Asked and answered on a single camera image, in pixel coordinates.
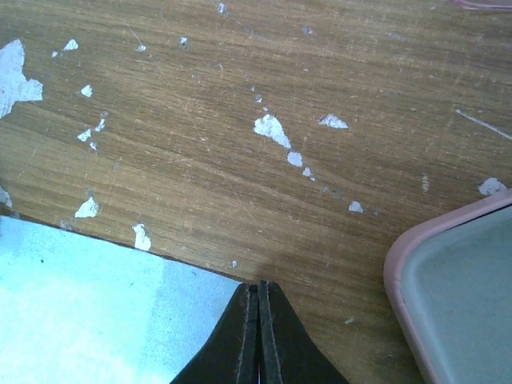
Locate pink tinted sunglasses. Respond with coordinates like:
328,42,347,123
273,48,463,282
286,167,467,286
450,0,512,11

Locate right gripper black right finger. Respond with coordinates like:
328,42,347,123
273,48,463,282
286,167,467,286
258,281,347,383

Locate pink glasses case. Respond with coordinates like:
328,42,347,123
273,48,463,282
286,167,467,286
383,190,511,383

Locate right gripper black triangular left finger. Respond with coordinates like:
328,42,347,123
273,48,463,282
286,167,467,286
173,283,259,383

